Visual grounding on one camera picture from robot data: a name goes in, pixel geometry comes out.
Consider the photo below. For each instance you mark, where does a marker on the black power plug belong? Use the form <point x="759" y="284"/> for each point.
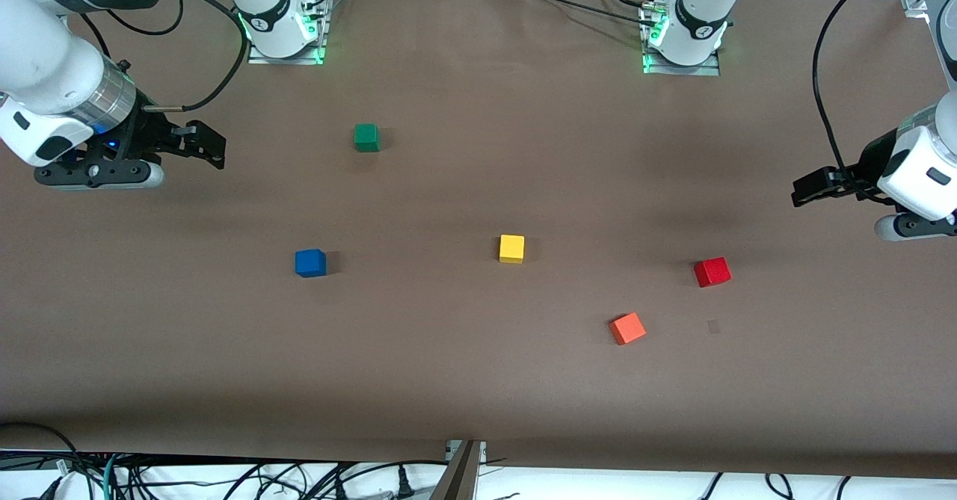
<point x="404" y="483"/>

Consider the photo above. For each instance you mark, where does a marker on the yellow cube block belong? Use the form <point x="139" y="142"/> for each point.
<point x="511" y="249"/>

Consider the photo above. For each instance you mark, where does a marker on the brown table cover sheet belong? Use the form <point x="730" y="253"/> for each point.
<point x="448" y="380"/>

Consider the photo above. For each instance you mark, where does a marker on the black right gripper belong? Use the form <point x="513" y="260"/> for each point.
<point x="146" y="133"/>

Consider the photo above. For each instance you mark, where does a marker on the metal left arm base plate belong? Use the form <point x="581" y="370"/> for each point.
<point x="710" y="68"/>

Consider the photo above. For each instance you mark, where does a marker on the green cube block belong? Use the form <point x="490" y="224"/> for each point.
<point x="366" y="138"/>

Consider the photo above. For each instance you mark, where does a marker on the orange cube block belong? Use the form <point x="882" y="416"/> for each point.
<point x="627" y="329"/>

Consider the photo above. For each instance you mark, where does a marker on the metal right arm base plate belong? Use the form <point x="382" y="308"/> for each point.
<point x="318" y="44"/>

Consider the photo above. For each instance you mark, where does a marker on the metal bracket beam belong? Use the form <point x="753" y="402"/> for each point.
<point x="460" y="477"/>

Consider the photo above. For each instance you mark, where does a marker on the red cube block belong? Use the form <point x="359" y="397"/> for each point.
<point x="712" y="272"/>

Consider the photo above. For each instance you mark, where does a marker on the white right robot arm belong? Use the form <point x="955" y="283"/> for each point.
<point x="45" y="59"/>

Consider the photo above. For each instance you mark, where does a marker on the blue cube block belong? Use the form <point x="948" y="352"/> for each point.
<point x="309" y="263"/>

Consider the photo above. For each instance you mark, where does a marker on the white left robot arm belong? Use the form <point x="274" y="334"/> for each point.
<point x="699" y="7"/>

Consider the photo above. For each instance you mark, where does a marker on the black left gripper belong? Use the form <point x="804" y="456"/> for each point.
<point x="865" y="166"/>

